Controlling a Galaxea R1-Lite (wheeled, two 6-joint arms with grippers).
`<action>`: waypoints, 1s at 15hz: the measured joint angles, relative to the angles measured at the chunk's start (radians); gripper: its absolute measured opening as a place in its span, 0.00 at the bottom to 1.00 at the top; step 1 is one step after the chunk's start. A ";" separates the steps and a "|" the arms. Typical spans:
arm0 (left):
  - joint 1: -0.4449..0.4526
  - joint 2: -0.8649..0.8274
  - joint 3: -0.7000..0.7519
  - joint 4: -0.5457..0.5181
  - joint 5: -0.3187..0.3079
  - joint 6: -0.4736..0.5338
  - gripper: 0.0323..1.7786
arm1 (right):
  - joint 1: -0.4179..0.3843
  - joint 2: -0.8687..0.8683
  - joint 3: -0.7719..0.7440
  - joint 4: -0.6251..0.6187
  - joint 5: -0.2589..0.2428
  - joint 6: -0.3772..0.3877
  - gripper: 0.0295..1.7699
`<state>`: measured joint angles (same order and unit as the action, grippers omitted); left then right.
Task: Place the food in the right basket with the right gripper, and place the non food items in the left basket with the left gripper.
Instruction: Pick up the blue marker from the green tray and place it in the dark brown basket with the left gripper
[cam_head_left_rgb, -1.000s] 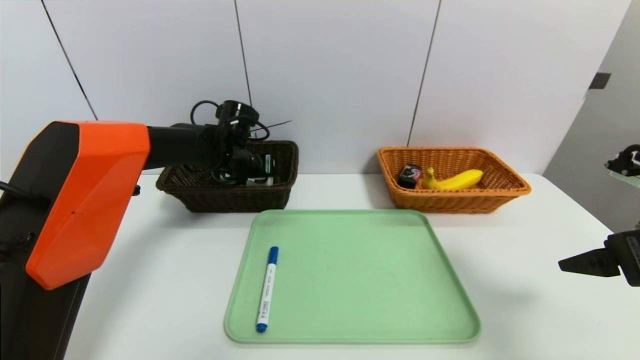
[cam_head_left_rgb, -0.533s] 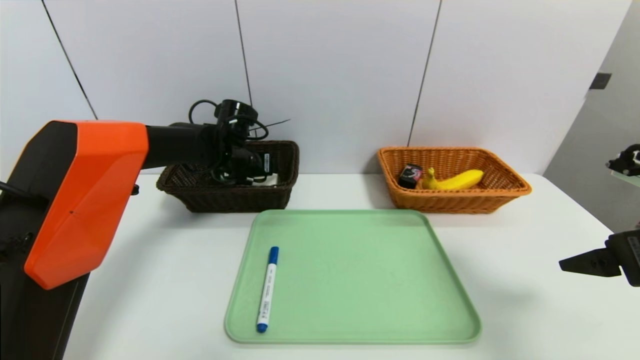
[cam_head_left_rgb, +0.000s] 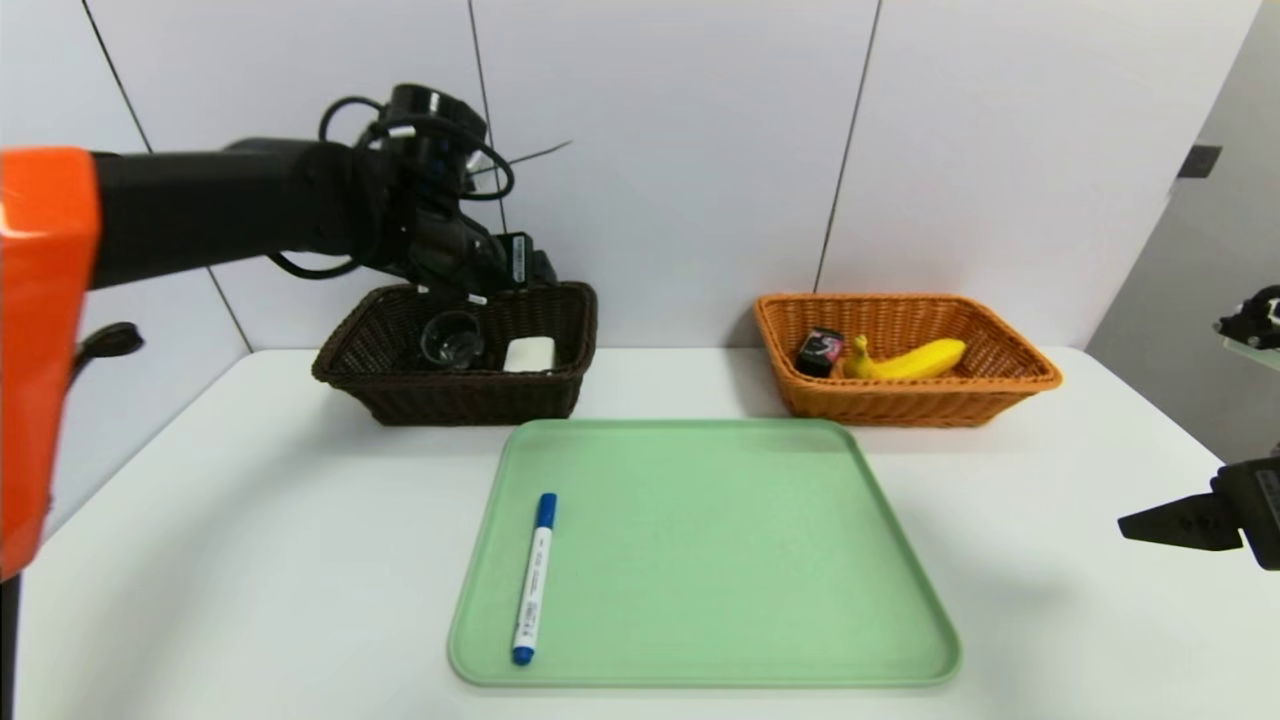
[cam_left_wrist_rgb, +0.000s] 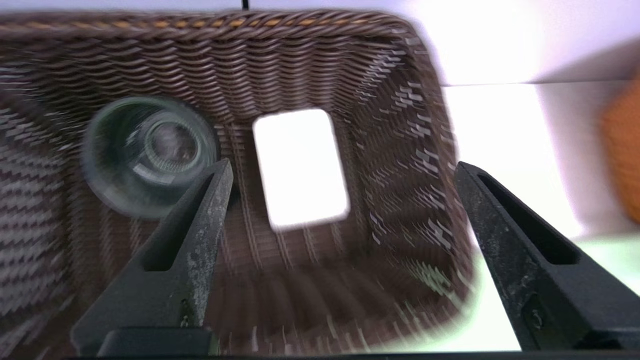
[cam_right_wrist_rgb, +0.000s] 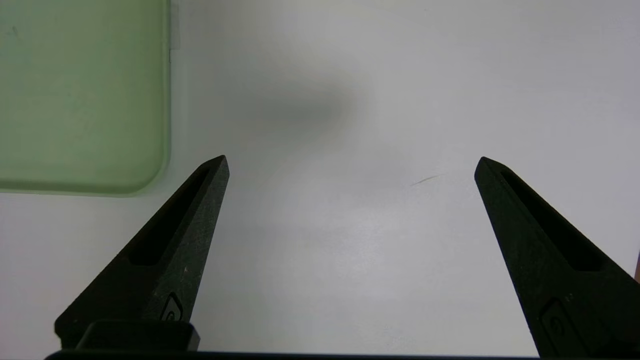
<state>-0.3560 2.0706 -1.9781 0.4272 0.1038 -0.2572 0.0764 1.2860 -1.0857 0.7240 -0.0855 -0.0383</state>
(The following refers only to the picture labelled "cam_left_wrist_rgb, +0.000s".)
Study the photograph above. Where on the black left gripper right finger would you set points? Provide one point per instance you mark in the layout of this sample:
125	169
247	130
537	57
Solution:
540	280

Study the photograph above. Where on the dark brown wicker basket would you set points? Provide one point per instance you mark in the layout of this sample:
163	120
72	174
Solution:
350	280

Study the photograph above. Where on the white soap bar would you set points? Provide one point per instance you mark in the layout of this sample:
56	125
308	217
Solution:
300	170

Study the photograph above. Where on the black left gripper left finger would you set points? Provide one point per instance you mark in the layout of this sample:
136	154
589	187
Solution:
175	280

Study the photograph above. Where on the orange wicker basket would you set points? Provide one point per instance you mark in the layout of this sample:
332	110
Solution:
625	150

